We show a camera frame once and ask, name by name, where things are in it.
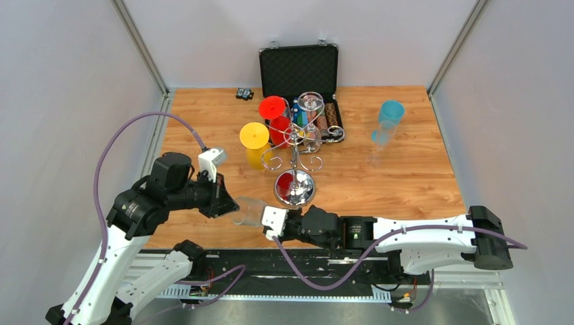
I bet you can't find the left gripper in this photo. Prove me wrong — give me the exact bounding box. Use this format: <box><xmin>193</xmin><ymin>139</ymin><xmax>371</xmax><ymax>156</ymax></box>
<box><xmin>169</xmin><ymin>169</ymin><xmax>241</xmax><ymax>217</ymax></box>

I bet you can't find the clear wide ribbed glass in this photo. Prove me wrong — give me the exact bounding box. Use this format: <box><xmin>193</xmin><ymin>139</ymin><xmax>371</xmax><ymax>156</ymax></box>
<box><xmin>230</xmin><ymin>196</ymin><xmax>267</xmax><ymax>227</ymax></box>

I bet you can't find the chrome wine glass rack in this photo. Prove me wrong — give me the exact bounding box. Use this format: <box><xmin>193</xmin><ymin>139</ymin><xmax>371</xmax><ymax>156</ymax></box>
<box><xmin>262</xmin><ymin>99</ymin><xmax>340</xmax><ymax>209</ymax></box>

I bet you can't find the yellow plastic wine glass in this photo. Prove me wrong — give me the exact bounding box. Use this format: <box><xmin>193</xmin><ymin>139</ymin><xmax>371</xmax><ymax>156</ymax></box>
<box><xmin>239</xmin><ymin>122</ymin><xmax>271</xmax><ymax>170</ymax></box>

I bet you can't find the clear champagne flute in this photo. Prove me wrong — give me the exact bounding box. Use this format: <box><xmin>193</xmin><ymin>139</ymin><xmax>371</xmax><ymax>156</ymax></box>
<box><xmin>368</xmin><ymin>121</ymin><xmax>397</xmax><ymax>167</ymax></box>

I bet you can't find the blue plastic wine glass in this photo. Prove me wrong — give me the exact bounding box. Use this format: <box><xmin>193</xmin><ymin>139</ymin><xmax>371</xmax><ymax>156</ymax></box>
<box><xmin>378</xmin><ymin>100</ymin><xmax>405</xmax><ymax>126</ymax></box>

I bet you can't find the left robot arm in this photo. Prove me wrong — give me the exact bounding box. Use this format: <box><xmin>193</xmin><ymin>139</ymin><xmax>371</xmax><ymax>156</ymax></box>
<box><xmin>46</xmin><ymin>148</ymin><xmax>239</xmax><ymax>324</ymax></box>

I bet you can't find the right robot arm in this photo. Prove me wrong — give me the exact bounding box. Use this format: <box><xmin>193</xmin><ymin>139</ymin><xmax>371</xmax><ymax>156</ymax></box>
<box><xmin>269</xmin><ymin>206</ymin><xmax>524</xmax><ymax>283</ymax></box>

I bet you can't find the red plastic wine glass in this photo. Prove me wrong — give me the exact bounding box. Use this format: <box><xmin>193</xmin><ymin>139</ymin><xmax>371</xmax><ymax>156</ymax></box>
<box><xmin>259</xmin><ymin>95</ymin><xmax>290</xmax><ymax>148</ymax></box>

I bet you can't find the clear glass at rack back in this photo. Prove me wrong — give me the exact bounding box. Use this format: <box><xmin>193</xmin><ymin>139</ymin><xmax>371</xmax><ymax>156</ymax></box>
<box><xmin>298</xmin><ymin>91</ymin><xmax>324</xmax><ymax>152</ymax></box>

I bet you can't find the green blue block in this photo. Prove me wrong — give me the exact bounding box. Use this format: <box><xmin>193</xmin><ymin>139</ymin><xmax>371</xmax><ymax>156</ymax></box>
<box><xmin>296</xmin><ymin>110</ymin><xmax>309</xmax><ymax>128</ymax></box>

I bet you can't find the small black blue toy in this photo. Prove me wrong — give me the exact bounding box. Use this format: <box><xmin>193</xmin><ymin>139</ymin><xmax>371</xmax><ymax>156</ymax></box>
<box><xmin>235</xmin><ymin>88</ymin><xmax>254</xmax><ymax>101</ymax></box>

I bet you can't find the blue toy car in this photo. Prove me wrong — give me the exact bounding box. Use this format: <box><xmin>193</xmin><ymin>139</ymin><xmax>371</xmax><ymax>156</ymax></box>
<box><xmin>290</xmin><ymin>99</ymin><xmax>301</xmax><ymax>122</ymax></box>

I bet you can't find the black poker chip case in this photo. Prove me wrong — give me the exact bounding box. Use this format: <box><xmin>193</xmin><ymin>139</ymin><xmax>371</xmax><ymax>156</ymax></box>
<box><xmin>259</xmin><ymin>43</ymin><xmax>344</xmax><ymax>142</ymax></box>

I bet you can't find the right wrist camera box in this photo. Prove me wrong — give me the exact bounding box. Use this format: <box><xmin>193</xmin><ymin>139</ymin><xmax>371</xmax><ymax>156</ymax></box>
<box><xmin>261</xmin><ymin>206</ymin><xmax>289</xmax><ymax>241</ymax></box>

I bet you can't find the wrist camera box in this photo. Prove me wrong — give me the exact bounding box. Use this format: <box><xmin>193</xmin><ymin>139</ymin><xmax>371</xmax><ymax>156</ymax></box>
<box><xmin>198</xmin><ymin>147</ymin><xmax>227</xmax><ymax>183</ymax></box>
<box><xmin>261</xmin><ymin>206</ymin><xmax>289</xmax><ymax>241</ymax></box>

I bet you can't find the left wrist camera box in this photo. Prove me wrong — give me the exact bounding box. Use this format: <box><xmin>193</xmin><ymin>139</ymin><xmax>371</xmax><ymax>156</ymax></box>
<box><xmin>198</xmin><ymin>147</ymin><xmax>227</xmax><ymax>183</ymax></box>

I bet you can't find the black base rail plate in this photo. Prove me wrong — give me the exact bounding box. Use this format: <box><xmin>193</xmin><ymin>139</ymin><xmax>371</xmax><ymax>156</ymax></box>
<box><xmin>182</xmin><ymin>248</ymin><xmax>431</xmax><ymax>297</ymax></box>

